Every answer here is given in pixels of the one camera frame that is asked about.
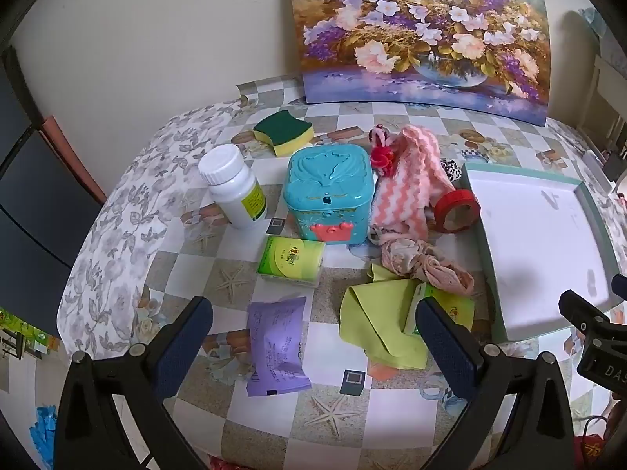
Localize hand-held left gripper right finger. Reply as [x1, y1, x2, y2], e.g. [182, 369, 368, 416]
[415, 298, 576, 470]

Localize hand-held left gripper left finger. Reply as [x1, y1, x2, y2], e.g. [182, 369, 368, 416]
[58, 296, 214, 470]

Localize green tissue pack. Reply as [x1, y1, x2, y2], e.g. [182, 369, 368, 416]
[404, 284, 476, 336]
[257, 235, 326, 287]

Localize lime green cloth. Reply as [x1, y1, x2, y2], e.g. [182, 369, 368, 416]
[340, 263, 432, 370]

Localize white tray with teal rim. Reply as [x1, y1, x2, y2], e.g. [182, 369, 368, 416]
[463, 163, 619, 343]

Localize pink floral cloth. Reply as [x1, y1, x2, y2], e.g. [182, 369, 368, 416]
[370, 225, 476, 299]

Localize purple cloth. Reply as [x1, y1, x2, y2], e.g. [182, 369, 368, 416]
[246, 296, 313, 397]

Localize red tape roll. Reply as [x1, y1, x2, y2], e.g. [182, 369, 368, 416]
[433, 188, 482, 234]

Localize pink zigzag striped towel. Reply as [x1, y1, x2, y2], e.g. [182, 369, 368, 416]
[370, 125, 458, 240]

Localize leopard print scrunchie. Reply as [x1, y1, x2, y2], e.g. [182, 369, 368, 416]
[439, 157, 465, 188]

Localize red hair scrunchie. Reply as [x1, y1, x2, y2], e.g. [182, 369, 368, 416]
[368, 126, 399, 177]

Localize yellow and green sponge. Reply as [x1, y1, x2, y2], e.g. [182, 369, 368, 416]
[253, 112, 314, 157]

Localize red bag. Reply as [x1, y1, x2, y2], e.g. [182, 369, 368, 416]
[573, 416, 619, 470]

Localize black charger plug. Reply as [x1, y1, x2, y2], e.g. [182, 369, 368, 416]
[602, 151, 627, 183]

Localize grey floral tablecloth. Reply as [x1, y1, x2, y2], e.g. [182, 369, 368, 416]
[56, 98, 246, 353]

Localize checkered printed tablecloth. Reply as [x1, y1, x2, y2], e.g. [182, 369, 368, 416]
[161, 76, 627, 468]

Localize blue gloves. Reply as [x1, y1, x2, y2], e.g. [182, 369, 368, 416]
[29, 404, 63, 470]

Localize white pill bottle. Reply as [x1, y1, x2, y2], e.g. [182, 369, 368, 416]
[198, 144, 268, 230]

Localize teal plastic storage box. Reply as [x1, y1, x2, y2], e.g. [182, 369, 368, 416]
[283, 143, 377, 246]

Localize dark cabinet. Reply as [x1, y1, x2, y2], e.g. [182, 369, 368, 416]
[0, 44, 106, 338]

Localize flower bouquet painting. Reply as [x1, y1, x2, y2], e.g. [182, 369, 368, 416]
[284, 0, 552, 125]

